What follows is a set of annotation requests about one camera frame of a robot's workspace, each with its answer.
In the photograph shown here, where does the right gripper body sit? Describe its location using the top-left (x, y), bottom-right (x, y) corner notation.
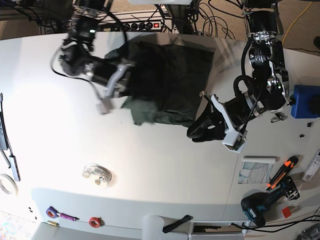
top-left (88, 57), bottom-right (136, 114)

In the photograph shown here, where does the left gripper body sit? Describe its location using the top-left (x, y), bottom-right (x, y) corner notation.
top-left (199, 91), bottom-right (264, 153)

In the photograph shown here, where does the dark green t-shirt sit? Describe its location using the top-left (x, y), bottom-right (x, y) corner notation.
top-left (120, 41), bottom-right (215, 127)

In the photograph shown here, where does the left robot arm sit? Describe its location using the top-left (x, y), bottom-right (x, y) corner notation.
top-left (187, 0), bottom-right (291, 153)

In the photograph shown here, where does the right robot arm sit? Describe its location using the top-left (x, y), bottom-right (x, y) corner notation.
top-left (50, 0), bottom-right (135, 115)

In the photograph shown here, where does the paper instruction booklet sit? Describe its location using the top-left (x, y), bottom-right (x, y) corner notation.
top-left (237, 156), bottom-right (277, 185)

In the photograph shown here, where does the black power strip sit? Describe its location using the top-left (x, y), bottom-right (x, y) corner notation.
top-left (124, 21), bottom-right (162, 32)

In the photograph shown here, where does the blue box with black knob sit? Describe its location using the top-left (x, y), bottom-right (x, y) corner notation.
top-left (291, 85), bottom-right (320, 119)

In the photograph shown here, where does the orange black utility knife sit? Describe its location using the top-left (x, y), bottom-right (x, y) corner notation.
top-left (265, 156), bottom-right (299, 191)

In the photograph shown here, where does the white rectangular device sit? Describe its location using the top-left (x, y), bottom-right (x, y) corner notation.
top-left (302, 152), bottom-right (320, 182)

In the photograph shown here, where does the red square card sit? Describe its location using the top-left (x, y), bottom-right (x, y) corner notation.
top-left (282, 207), bottom-right (292, 219)

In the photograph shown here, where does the dark remote control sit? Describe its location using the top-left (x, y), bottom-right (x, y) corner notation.
top-left (0, 112), bottom-right (8, 151)

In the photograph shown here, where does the grey usb hub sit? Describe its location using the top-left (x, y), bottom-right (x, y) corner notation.
top-left (9, 154), bottom-right (21, 182)

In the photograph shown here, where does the purple marker pen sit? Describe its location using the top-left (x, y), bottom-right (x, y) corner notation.
top-left (58, 213), bottom-right (79, 222)

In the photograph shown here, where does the red tape roll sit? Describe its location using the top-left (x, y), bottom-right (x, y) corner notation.
top-left (88, 217), bottom-right (101, 228)

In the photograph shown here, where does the purple tape roll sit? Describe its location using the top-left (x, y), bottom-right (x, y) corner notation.
top-left (46, 206), bottom-right (59, 219)

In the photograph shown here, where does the white tape roll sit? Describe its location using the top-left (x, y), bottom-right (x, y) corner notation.
top-left (0, 173), bottom-right (19, 196)

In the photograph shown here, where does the gold green small cylinder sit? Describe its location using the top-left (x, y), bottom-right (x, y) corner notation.
top-left (47, 221), bottom-right (59, 227)

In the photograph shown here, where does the black cable with carabiner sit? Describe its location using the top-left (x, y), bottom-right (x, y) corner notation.
top-left (270, 112), bottom-right (287, 124)

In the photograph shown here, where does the black cordless drill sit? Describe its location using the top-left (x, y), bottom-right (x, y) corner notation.
top-left (240, 176), bottom-right (300, 228)

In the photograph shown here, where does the yellow cable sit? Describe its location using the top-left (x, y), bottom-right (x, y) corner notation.
top-left (280, 0), bottom-right (314, 48)

